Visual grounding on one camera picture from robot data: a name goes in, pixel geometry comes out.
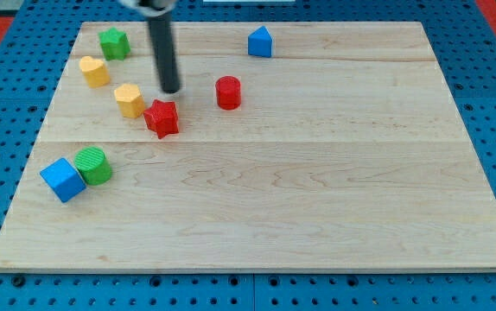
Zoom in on yellow heart block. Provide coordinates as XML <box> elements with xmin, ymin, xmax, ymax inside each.
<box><xmin>79</xmin><ymin>56</ymin><xmax>111</xmax><ymax>88</ymax></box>

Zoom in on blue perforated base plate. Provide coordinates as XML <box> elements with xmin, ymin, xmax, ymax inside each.
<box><xmin>0</xmin><ymin>0</ymin><xmax>496</xmax><ymax>310</ymax></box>

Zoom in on silver rod mount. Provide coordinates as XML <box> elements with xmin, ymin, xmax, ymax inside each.
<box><xmin>118</xmin><ymin>0</ymin><xmax>177</xmax><ymax>16</ymax></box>

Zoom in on green star block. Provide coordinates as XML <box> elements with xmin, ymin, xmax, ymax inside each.
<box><xmin>98</xmin><ymin>28</ymin><xmax>130</xmax><ymax>60</ymax></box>

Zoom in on blue triangle block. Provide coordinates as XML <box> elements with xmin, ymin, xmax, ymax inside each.
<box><xmin>247</xmin><ymin>26</ymin><xmax>273</xmax><ymax>58</ymax></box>

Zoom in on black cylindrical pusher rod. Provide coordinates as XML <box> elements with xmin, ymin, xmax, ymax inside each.
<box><xmin>147</xmin><ymin>12</ymin><xmax>181</xmax><ymax>94</ymax></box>

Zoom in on yellow hexagon block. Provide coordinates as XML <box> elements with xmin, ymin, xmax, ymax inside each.
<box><xmin>114</xmin><ymin>84</ymin><xmax>145</xmax><ymax>118</ymax></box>

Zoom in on red star block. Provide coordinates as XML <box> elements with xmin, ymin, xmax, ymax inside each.
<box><xmin>143</xmin><ymin>99</ymin><xmax>179</xmax><ymax>139</ymax></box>

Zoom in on red cylinder block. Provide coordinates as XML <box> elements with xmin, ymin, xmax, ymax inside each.
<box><xmin>215</xmin><ymin>76</ymin><xmax>241</xmax><ymax>110</ymax></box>

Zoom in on blue cube block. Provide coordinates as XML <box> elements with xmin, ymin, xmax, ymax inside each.
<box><xmin>40</xmin><ymin>158</ymin><xmax>86</xmax><ymax>203</ymax></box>

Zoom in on wooden board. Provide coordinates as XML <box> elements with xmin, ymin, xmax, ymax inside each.
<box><xmin>0</xmin><ymin>22</ymin><xmax>496</xmax><ymax>274</ymax></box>

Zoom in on green cylinder block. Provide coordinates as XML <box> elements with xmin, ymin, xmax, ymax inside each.
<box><xmin>73</xmin><ymin>146</ymin><xmax>112</xmax><ymax>186</ymax></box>

